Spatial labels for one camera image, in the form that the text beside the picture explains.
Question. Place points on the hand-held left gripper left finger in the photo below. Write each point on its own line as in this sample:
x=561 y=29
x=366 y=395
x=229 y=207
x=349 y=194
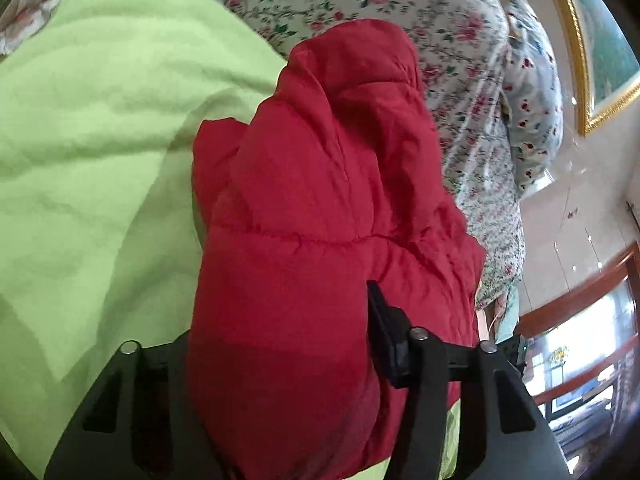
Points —
x=120 y=410

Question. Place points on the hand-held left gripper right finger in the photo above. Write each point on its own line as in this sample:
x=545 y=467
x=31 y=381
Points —
x=400 y=345

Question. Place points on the red quilted jacket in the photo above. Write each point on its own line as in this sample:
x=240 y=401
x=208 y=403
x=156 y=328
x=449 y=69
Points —
x=310 y=210

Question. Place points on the lime green blanket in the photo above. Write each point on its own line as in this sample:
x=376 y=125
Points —
x=90 y=135

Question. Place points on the cherry print pillow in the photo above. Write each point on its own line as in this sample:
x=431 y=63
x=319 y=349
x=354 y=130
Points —
x=532 y=100

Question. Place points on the rose print bed sheet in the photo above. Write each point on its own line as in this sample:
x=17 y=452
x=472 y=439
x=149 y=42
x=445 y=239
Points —
x=450 y=60

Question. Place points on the wooden window frame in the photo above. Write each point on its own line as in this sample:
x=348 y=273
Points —
x=575 y=295

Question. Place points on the gold picture frame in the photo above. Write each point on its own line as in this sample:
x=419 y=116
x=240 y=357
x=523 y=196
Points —
x=580 y=60

